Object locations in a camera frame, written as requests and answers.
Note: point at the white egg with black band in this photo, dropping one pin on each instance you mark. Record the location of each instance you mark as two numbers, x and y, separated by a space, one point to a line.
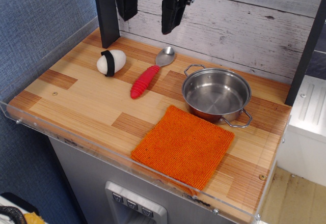
110 62

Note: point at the small steel pot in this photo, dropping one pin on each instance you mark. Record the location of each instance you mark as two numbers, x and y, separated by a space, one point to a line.
217 95

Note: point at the orange knitted cloth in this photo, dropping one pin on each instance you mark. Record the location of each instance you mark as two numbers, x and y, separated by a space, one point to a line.
184 147

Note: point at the white appliance at right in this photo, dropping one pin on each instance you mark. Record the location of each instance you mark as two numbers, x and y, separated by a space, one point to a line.
302 149

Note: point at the grey cabinet with button panel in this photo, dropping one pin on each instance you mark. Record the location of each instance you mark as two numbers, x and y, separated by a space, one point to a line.
108 193

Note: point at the black and yellow object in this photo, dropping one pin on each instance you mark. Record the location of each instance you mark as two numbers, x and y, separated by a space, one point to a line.
16 210

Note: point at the dark left frame post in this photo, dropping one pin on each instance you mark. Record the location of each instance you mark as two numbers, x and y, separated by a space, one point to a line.
108 21

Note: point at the dark frame post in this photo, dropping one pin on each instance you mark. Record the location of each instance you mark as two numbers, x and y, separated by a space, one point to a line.
108 21
307 54

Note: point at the spoon with red handle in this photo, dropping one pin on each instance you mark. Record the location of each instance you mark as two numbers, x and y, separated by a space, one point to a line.
164 58

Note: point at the dark right frame post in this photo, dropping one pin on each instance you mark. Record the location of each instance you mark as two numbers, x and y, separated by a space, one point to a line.
307 54

